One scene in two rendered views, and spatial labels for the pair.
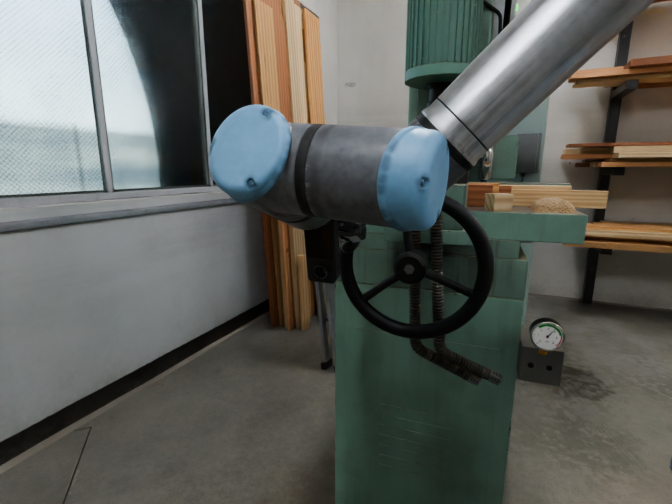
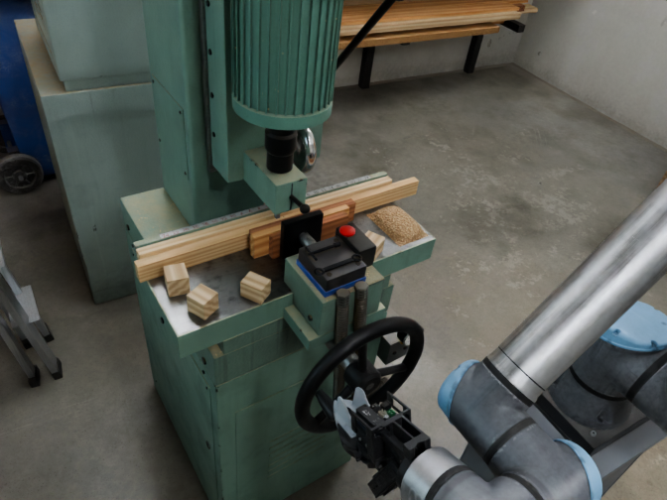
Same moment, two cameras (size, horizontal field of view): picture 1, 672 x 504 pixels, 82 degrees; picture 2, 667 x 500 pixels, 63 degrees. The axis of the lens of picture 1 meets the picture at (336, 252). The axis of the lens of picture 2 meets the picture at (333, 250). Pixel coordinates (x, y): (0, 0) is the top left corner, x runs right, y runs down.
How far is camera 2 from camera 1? 91 cm
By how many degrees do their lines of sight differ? 58
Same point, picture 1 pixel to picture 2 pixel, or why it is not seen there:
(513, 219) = (388, 261)
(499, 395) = not seen: hidden behind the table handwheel
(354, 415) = (243, 465)
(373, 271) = (261, 356)
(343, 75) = not seen: outside the picture
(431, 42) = (300, 89)
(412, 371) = not seen: hidden behind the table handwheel
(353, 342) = (240, 420)
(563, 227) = (420, 252)
